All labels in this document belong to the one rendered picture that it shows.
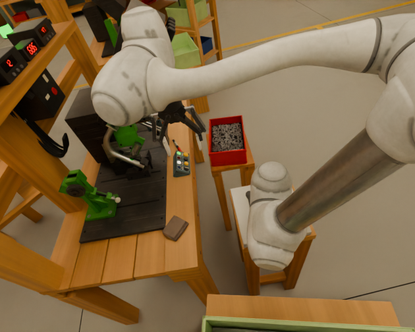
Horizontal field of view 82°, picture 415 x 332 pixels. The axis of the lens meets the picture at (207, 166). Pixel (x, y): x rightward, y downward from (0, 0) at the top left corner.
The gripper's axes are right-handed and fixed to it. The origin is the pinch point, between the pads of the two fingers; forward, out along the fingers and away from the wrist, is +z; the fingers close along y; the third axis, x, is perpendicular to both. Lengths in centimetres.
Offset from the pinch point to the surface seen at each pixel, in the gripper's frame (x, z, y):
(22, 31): 58, -30, -62
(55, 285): -25, 40, -66
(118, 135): 37, 17, -37
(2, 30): 59, -32, -69
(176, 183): 18.4, 41.2, -13.8
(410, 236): 4, 132, 136
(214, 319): -45, 35, 0
